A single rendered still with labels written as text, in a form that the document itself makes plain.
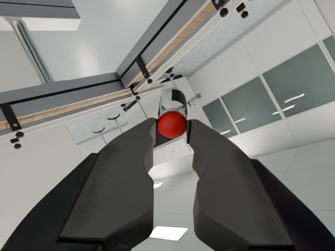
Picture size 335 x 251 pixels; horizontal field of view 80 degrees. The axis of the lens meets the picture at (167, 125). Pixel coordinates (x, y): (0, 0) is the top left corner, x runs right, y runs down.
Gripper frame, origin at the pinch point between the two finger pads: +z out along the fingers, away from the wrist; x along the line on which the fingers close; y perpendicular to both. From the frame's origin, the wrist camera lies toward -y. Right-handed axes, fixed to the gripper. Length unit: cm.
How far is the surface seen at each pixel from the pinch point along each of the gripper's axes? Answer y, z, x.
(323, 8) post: -6.8, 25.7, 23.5
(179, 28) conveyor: -1, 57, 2
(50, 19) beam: 1, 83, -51
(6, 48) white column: 20, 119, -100
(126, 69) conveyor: 18, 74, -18
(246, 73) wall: 129, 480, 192
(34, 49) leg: 10, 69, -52
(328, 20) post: -5.2, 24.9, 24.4
